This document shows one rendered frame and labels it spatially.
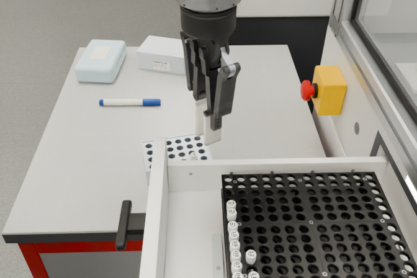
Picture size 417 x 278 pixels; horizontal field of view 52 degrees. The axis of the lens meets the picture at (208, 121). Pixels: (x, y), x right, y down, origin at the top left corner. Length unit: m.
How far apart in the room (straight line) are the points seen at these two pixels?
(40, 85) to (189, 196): 1.97
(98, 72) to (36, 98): 1.43
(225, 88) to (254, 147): 0.30
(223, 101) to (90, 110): 0.46
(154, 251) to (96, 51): 0.71
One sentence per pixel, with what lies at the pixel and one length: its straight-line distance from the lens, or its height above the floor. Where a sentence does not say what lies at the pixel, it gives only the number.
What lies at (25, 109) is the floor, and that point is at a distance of 2.42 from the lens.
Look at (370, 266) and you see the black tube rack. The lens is 0.56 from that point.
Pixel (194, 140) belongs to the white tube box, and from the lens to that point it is 0.84.
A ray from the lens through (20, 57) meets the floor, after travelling 2.90.
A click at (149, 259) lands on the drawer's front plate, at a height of 0.93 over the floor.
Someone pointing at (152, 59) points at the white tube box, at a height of 0.79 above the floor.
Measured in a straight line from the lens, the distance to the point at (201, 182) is 0.67.
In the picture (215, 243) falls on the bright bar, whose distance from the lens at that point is 0.61.
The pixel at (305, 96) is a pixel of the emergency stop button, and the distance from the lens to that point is 0.83.
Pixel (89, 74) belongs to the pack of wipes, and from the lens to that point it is 1.08.
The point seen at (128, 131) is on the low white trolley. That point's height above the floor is 0.76.
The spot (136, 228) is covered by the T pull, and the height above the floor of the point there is 0.91.
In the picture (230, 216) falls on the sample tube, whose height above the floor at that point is 0.91.
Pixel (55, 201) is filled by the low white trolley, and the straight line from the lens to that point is 0.82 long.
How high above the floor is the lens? 1.35
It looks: 39 degrees down
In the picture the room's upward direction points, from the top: straight up
